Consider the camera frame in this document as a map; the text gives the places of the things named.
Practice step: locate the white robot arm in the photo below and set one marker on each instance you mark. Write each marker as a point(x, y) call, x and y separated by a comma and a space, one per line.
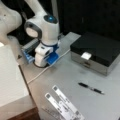
point(45, 28)

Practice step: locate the clear plastic ruler strip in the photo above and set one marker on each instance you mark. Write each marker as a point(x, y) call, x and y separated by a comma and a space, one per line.
point(52, 113)

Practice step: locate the black and grey storage box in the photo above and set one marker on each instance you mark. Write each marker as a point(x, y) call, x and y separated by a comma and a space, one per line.
point(96, 52)

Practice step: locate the wooden shelf block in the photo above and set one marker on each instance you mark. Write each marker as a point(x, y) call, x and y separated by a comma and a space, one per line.
point(16, 102)

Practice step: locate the black pen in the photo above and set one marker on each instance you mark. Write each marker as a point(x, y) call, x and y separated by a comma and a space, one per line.
point(91, 88)

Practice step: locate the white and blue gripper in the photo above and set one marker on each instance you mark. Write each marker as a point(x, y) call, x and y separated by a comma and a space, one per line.
point(45, 55)

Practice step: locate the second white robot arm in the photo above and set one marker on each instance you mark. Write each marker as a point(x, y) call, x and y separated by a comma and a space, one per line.
point(10, 20)

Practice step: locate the upper metal ruler strip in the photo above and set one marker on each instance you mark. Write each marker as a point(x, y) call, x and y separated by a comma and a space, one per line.
point(78, 115)

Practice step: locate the black tray with blue edge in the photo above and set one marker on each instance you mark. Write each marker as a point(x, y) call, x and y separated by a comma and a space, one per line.
point(28, 48)

